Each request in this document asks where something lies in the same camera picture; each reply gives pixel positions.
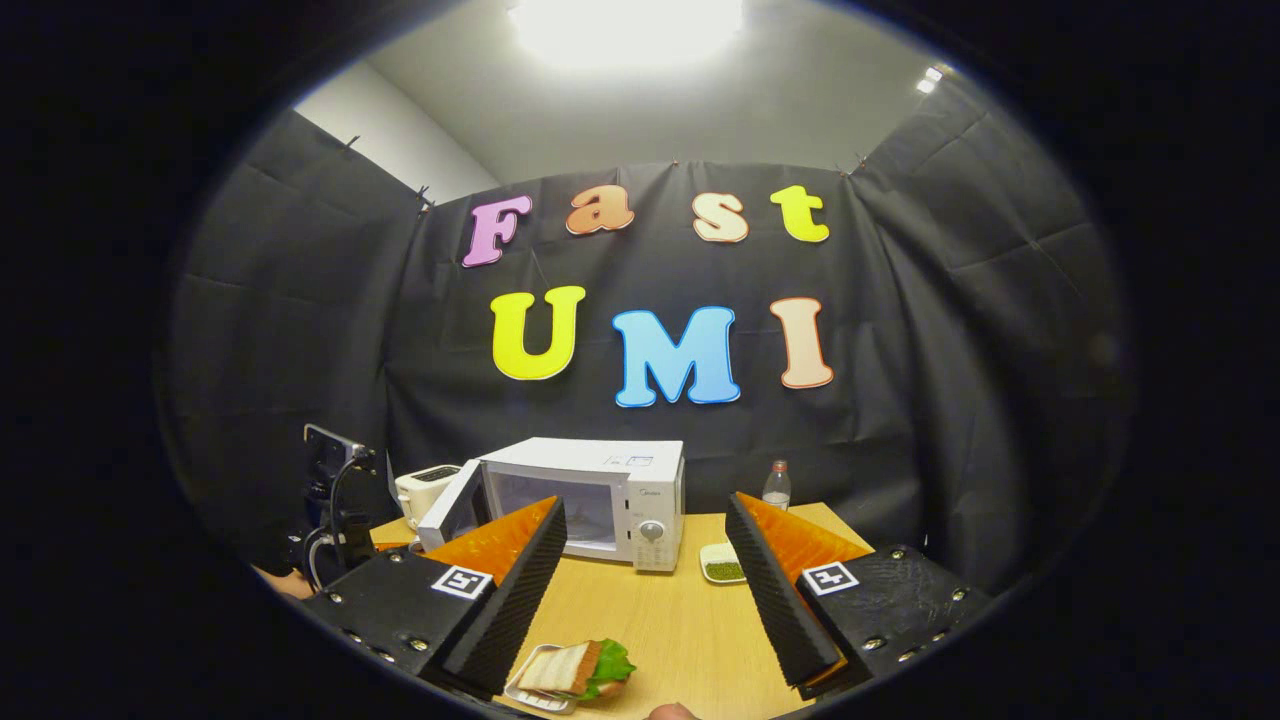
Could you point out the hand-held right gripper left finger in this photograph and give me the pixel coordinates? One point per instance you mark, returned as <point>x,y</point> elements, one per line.
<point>520,600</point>

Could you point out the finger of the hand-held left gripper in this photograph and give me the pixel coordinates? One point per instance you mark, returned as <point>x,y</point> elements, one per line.
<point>390,546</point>

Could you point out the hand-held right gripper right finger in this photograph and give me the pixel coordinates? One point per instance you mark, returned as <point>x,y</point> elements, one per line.
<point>780,610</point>

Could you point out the sandwich with lettuce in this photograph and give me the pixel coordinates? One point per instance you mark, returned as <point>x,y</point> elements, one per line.
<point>565,668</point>

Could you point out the white microwave oven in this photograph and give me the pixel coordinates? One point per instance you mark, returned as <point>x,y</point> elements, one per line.
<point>650,480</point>

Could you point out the white toaster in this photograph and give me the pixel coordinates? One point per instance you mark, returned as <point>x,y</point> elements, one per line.
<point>425,495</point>

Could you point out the white divided bean dish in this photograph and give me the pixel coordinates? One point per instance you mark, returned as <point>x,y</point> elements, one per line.
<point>722,570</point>

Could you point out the small white tray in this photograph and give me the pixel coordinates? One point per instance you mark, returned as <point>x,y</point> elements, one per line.
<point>535,700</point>

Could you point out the clear plastic water bottle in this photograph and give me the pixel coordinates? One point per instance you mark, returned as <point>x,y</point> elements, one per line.
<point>776,495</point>

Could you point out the black backdrop cloth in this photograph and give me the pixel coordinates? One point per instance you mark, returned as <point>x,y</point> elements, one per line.
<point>900,350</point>

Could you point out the small ceiling spotlights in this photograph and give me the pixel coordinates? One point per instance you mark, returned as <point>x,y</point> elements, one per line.
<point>930,80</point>

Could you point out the bright ceiling lamp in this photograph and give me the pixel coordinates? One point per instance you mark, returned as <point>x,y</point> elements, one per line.
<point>625,30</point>

